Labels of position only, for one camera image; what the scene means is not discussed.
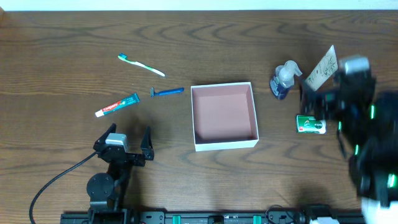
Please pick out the white box pink interior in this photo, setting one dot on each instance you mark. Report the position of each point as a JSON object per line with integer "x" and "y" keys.
{"x": 223, "y": 116}

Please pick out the white Pantene tube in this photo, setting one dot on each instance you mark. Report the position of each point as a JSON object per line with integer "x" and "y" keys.
{"x": 326, "y": 67}

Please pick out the green soap bar pack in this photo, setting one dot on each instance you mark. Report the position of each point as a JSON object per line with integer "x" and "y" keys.
{"x": 308, "y": 124}

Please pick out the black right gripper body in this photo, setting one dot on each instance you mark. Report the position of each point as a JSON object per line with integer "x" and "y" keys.
{"x": 325, "y": 101}

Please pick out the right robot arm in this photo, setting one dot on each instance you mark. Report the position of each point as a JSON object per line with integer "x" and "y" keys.
{"x": 369, "y": 125}

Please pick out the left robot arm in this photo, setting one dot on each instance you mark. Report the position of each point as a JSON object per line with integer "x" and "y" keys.
{"x": 106, "y": 190}

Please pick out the Colgate toothpaste tube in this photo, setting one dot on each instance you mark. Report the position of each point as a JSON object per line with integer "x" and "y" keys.
{"x": 130, "y": 100}

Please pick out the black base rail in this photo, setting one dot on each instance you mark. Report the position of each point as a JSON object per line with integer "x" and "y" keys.
{"x": 308, "y": 214}

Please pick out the clear soap pump bottle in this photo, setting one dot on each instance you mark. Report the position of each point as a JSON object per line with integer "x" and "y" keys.
{"x": 283, "y": 79}

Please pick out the green white toothbrush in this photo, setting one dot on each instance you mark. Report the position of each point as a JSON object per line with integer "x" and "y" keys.
{"x": 124, "y": 58}

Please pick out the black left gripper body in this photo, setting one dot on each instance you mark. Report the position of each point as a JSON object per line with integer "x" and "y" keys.
{"x": 130, "y": 155}

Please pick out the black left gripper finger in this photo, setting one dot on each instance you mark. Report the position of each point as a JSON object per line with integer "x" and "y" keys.
{"x": 146, "y": 143}
{"x": 102, "y": 139}

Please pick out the blue disposable razor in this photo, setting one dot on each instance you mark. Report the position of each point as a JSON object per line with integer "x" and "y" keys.
{"x": 165, "y": 92}

